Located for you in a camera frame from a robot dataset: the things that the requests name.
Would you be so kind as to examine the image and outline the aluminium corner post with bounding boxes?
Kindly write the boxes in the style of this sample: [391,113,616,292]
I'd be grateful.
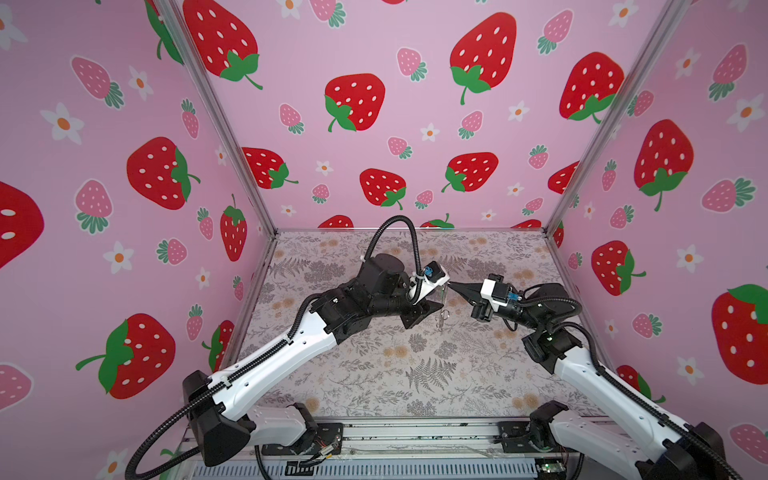
[543,0,690,240]
[157,0,277,239]

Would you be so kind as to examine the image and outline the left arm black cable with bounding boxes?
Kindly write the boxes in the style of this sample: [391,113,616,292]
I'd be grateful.
[124,214,424,480]

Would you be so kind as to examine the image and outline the aluminium corner post right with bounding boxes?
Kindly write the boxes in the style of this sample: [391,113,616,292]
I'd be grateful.
[543,0,690,240]

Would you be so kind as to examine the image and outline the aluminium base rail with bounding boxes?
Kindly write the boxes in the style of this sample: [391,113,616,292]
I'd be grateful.
[172,417,584,479]

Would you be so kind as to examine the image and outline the aluminium corner post left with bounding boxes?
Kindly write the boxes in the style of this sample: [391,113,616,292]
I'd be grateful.
[157,0,277,239]

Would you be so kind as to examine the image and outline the large perforated metal keyring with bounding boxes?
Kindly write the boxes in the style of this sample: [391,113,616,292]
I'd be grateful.
[436,285,450,333]

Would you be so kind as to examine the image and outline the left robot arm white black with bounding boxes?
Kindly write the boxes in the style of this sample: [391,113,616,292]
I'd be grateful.
[182,254,449,467]

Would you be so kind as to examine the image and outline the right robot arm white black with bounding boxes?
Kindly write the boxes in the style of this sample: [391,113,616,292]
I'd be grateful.
[448,274,739,479]

